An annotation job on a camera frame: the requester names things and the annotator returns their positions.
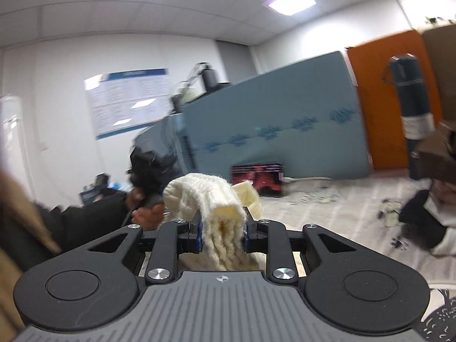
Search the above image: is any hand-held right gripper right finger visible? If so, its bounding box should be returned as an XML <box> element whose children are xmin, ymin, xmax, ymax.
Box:
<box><xmin>241</xmin><ymin>217</ymin><xmax>365</xmax><ymax>286</ymax></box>

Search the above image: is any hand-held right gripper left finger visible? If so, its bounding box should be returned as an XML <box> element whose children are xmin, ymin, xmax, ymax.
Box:
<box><xmin>84</xmin><ymin>209</ymin><xmax>204</xmax><ymax>286</ymax></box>

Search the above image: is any cream knitted sweater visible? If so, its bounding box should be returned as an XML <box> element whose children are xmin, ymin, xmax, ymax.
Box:
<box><xmin>162</xmin><ymin>172</ymin><xmax>268</xmax><ymax>272</ymax></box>

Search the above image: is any person's left hand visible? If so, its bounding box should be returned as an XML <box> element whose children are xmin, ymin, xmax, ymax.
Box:
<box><xmin>126</xmin><ymin>187</ymin><xmax>165</xmax><ymax>233</ymax></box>

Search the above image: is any dark red printed box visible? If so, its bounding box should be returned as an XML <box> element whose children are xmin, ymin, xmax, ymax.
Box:
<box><xmin>231</xmin><ymin>162</ymin><xmax>286</xmax><ymax>198</ymax></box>

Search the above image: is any printed cartoon blanket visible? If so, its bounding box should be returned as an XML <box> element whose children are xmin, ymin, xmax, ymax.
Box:
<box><xmin>255</xmin><ymin>176</ymin><xmax>456</xmax><ymax>342</ymax></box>

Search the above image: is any black device on stand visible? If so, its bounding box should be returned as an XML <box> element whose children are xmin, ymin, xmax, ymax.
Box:
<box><xmin>172</xmin><ymin>62</ymin><xmax>233</xmax><ymax>115</ymax></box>

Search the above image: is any blue-grey carton box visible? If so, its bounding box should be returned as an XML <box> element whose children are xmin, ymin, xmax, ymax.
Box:
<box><xmin>137</xmin><ymin>50</ymin><xmax>373</xmax><ymax>181</ymax></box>

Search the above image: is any black and white cloth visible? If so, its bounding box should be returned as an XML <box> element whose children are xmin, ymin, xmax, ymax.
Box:
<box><xmin>398</xmin><ymin>181</ymin><xmax>456</xmax><ymax>256</ymax></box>

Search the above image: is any orange carton box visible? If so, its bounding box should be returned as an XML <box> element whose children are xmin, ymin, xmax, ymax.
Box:
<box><xmin>347</xmin><ymin>30</ymin><xmax>444</xmax><ymax>171</ymax></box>

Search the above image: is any dark blue vacuum bottle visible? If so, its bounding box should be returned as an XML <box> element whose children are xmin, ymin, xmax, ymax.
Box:
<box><xmin>380</xmin><ymin>53</ymin><xmax>437</xmax><ymax>181</ymax></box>

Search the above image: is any square ceiling light panel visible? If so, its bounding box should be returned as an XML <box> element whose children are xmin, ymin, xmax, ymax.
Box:
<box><xmin>261</xmin><ymin>0</ymin><xmax>317</xmax><ymax>17</ymax></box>

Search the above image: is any brown taped cardboard box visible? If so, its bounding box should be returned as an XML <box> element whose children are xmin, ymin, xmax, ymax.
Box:
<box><xmin>420</xmin><ymin>23</ymin><xmax>456</xmax><ymax>132</ymax></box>

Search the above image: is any wall poster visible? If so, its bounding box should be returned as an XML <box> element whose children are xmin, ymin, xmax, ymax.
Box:
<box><xmin>83</xmin><ymin>68</ymin><xmax>172</xmax><ymax>141</ymax></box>

